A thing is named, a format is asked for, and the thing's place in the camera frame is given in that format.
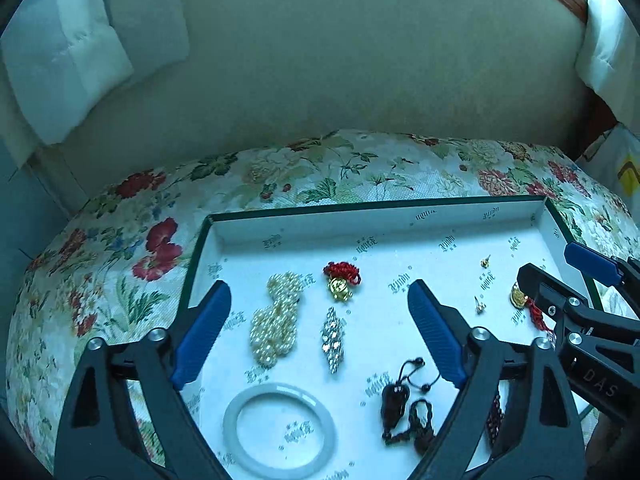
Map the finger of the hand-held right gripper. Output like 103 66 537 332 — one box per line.
564 241 640 307
517 262 602 334

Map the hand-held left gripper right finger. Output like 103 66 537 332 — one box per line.
407 279 586 480

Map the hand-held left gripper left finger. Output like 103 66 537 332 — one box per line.
54 280 233 480

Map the gold lock pendant red cord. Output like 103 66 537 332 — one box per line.
509 282 556 333

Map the white pearl necklace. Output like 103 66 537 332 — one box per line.
249 271 303 368

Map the dark wooden pendant black cord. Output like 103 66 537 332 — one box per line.
381 356 437 457

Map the white cardboard box tray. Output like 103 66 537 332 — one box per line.
179 195 606 480

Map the rhinestone hair clip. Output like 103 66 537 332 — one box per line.
320 306 346 375

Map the gold charm with red knot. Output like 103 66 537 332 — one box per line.
322 260 362 304

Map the dark red bead bracelet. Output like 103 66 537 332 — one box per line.
487 392 503 448

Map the white jade bangle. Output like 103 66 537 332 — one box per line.
222 382 337 478

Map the white bag with yellow mark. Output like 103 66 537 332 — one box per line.
575 122 640 211

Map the floral bedspread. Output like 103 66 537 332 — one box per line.
5 129 640 476

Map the white curtain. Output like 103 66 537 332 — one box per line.
0 0 191 146
574 0 640 98

